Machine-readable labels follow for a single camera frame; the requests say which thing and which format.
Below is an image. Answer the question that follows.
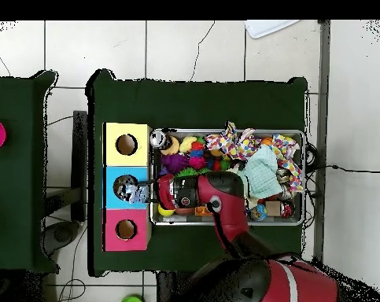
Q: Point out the dark green side table cloth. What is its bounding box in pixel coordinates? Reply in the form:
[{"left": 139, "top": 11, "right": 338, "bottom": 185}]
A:
[{"left": 0, "top": 70, "right": 60, "bottom": 273}]

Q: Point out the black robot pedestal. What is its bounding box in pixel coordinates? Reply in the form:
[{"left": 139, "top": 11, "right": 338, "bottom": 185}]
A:
[{"left": 156, "top": 271, "right": 197, "bottom": 302}]

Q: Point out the black and white can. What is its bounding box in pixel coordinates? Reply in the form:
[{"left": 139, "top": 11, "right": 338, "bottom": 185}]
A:
[{"left": 149, "top": 129, "right": 174, "bottom": 150}]

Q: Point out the shallow wire mesh bin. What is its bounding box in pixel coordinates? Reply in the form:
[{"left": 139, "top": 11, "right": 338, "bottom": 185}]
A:
[{"left": 148, "top": 127, "right": 304, "bottom": 227}]

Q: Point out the purple spiky ball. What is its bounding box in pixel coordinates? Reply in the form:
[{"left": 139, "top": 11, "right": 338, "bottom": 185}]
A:
[{"left": 160, "top": 153, "right": 190, "bottom": 175}]

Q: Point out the black cable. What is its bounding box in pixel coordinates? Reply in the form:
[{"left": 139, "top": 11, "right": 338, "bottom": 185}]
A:
[{"left": 305, "top": 164, "right": 380, "bottom": 174}]

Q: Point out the mint waffle cloth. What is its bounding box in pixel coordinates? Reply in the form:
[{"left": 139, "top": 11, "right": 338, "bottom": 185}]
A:
[{"left": 236, "top": 145, "right": 284, "bottom": 200}]

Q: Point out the white tray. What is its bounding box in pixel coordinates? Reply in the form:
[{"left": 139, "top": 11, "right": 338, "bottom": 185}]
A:
[{"left": 244, "top": 20, "right": 301, "bottom": 39}]

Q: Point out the smooth yellow ball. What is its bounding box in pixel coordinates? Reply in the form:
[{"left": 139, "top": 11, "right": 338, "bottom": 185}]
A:
[{"left": 157, "top": 204, "right": 175, "bottom": 218}]

